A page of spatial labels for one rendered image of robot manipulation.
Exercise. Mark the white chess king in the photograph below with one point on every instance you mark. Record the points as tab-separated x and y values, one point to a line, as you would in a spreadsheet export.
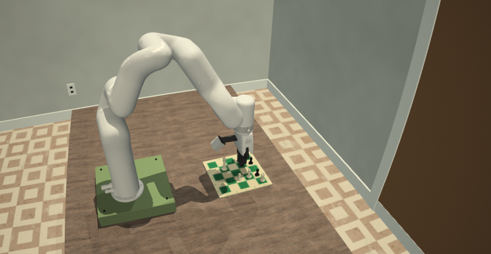
224	168

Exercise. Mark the green and cream chessboard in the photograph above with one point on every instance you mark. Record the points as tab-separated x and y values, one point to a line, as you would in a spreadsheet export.
226	183

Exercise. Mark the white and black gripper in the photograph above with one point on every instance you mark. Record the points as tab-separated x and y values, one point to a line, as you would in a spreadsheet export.
244	144

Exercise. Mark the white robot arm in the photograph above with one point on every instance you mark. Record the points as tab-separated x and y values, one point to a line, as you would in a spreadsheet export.
156	52

